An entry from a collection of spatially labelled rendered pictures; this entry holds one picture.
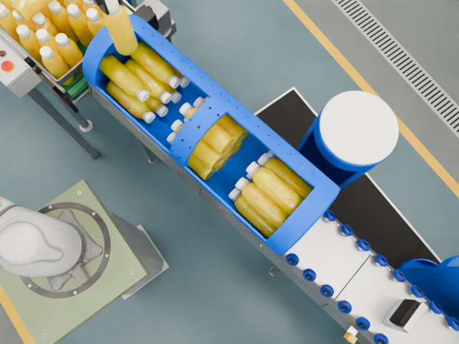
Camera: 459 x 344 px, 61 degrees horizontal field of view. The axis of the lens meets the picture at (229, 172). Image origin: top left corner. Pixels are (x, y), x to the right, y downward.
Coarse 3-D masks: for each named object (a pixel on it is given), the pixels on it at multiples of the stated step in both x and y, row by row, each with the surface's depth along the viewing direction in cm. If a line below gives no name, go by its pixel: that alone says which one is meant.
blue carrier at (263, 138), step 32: (96, 64) 122; (192, 64) 124; (192, 96) 142; (224, 96) 120; (160, 128) 140; (192, 128) 114; (256, 128) 116; (256, 160) 138; (288, 160) 113; (224, 192) 133; (320, 192) 111; (288, 224) 109
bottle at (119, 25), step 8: (120, 8) 102; (104, 16) 103; (112, 16) 102; (120, 16) 103; (128, 16) 106; (112, 24) 103; (120, 24) 104; (128, 24) 106; (112, 32) 106; (120, 32) 106; (128, 32) 108; (112, 40) 112; (120, 40) 110; (128, 40) 111; (136, 40) 115; (120, 48) 114; (128, 48) 114; (136, 48) 117
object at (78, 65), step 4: (76, 64) 145; (80, 64) 146; (72, 68) 145; (76, 68) 146; (80, 68) 147; (68, 72) 144; (72, 72) 146; (64, 76) 144; (68, 76) 146; (60, 80) 143; (64, 80) 145
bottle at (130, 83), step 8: (112, 56) 131; (104, 64) 129; (112, 64) 129; (120, 64) 130; (104, 72) 131; (112, 72) 129; (120, 72) 128; (128, 72) 129; (112, 80) 130; (120, 80) 128; (128, 80) 128; (136, 80) 128; (120, 88) 130; (128, 88) 128; (136, 88) 128; (144, 88) 130; (136, 96) 129
